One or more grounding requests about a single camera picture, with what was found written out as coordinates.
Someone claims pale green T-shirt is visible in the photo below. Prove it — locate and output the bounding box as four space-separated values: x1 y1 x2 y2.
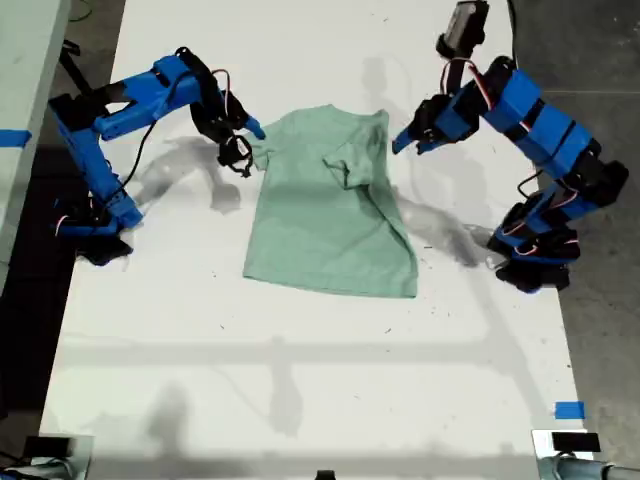
242 103 419 300

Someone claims black stand leg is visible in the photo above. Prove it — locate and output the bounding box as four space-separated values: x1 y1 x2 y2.
58 42 96 99

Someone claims pale side table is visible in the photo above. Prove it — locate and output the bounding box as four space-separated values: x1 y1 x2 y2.
0 0 73 296

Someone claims shiny metal plate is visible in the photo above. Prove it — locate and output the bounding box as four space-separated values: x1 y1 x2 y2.
37 433 95 480
530 428 599 480

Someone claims small black box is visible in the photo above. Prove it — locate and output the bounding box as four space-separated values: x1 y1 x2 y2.
551 432 601 454
23 435 74 457

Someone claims grey-blue pipe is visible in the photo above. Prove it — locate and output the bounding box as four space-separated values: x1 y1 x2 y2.
0 457 76 480
538 453 640 480

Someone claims round black camera box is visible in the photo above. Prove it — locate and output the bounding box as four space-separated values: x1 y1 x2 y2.
216 134 257 180

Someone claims black camera stalk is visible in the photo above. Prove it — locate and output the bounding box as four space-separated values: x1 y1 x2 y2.
435 33 484 65

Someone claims black camera cable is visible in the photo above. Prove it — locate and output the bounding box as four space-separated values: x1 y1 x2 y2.
119 112 164 189
505 0 521 69

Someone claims rectangular black camera box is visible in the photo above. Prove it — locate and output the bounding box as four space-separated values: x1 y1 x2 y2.
444 0 490 49

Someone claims green cable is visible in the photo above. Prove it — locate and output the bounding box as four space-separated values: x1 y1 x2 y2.
68 0 96 24

